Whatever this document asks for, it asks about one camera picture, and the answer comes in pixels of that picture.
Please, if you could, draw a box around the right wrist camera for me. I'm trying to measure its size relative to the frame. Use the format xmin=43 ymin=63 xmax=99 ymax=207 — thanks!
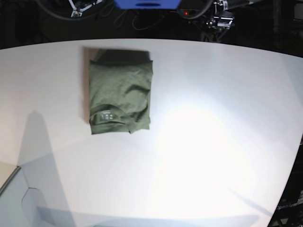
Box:
xmin=71 ymin=10 xmax=82 ymax=18

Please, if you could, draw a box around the black power strip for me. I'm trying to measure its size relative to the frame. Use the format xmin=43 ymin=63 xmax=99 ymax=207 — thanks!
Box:
xmin=177 ymin=9 xmax=210 ymax=19

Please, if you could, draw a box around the green t-shirt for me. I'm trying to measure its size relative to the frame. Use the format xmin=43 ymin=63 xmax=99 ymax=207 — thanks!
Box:
xmin=89 ymin=49 xmax=153 ymax=134

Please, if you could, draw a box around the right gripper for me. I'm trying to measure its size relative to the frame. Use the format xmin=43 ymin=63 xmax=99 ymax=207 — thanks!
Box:
xmin=68 ymin=0 xmax=103 ymax=13

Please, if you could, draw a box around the blue box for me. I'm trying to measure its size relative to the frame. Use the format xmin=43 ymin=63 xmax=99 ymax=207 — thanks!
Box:
xmin=114 ymin=0 xmax=181 ymax=9

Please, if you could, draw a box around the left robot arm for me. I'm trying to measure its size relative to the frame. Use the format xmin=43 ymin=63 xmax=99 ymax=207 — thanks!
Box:
xmin=190 ymin=0 xmax=260 ymax=30

